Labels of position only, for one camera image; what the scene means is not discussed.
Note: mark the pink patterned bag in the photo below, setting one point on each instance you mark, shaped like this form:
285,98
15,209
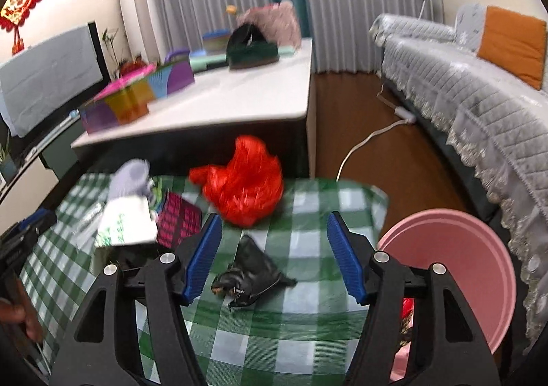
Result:
278,22

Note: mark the white foam net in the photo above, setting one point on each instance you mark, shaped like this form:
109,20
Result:
128,180

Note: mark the grey curtain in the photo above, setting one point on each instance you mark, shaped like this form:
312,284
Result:
364,5

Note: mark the large colourful box pink lid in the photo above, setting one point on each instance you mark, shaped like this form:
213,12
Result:
115,107

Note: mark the white coffee table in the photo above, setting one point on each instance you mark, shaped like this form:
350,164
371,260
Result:
235,99

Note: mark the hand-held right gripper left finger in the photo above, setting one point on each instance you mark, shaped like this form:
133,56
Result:
200,259

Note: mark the dark television stand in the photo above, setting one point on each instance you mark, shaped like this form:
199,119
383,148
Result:
55,155

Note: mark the small colourful striped box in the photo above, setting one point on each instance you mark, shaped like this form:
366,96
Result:
216,41

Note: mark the orange cushion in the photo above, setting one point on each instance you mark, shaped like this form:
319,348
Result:
511,45

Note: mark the small potted plant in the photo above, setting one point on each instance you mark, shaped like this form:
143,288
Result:
6,159

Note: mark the yellow artificial flower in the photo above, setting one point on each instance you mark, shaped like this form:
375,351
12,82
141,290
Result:
231,9

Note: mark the dark green box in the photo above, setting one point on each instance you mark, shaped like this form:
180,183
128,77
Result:
257,58

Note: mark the dark red patterned box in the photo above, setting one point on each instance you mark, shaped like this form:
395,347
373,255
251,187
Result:
175,219

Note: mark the teal tray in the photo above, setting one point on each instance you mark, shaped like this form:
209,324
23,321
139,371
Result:
205,62

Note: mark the sofa with grey quilted cover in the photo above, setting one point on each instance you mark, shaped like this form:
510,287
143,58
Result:
471,112

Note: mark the white standing air conditioner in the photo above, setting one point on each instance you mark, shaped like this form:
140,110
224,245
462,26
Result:
137,9

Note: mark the person's left hand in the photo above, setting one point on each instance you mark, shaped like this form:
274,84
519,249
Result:
17,309

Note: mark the red wall ornament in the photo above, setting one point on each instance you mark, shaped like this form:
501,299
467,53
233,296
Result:
19,5

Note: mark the tall green houseplant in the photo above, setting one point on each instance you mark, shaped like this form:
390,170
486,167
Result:
112,47

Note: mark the green checkered cloth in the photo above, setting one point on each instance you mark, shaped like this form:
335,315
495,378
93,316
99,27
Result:
299,326

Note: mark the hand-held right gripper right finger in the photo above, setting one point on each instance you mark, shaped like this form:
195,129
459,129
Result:
346,262

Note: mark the grey patterned pillow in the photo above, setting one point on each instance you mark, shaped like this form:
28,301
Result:
469,26

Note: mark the black wrapper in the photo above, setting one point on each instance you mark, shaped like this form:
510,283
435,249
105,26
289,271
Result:
252,268

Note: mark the white and green packet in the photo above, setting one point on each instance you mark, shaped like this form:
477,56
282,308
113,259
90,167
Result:
128,223

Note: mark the pink plastic basin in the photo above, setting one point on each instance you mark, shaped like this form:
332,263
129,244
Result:
449,240

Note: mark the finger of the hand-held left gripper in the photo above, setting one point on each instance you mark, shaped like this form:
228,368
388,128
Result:
38,221

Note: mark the purple and teal colourful box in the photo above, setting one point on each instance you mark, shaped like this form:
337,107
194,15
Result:
171,80

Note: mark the red plastic bag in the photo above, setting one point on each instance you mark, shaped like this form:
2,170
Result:
244,184

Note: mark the white power strip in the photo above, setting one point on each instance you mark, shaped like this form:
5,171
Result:
404,114

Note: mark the television with grey cover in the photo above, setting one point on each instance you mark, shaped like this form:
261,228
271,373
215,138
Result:
47,73

